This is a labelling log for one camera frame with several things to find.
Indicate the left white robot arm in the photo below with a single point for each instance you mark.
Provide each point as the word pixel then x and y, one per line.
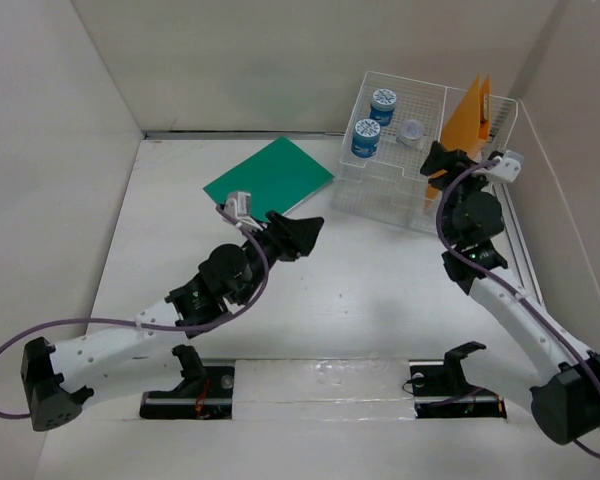
pixel 62 379

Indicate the blue tape roll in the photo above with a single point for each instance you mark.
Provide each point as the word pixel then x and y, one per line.
pixel 382 105
pixel 366 135

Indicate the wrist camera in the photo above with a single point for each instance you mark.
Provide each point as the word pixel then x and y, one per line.
pixel 237 209
pixel 507 168

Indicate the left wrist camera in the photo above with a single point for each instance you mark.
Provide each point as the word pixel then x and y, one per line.
pixel 237 209

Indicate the white wire rack organizer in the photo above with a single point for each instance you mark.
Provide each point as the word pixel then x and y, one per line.
pixel 388 186

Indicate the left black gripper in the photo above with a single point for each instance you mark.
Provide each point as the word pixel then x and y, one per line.
pixel 291 236

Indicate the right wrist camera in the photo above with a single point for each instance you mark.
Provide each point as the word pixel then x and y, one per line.
pixel 507 168

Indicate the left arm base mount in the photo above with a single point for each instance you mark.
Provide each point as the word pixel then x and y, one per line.
pixel 205 391

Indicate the green notebook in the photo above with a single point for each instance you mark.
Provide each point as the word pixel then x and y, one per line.
pixel 279 177

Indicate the small clear tape roll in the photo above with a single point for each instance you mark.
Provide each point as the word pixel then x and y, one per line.
pixel 410 133

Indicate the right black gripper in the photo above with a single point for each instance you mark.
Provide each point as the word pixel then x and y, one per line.
pixel 440 159

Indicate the orange notebook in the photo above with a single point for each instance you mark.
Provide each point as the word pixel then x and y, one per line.
pixel 468 127

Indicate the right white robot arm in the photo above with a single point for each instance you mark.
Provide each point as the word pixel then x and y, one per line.
pixel 562 390

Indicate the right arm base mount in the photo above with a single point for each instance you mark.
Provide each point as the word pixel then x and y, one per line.
pixel 440 390

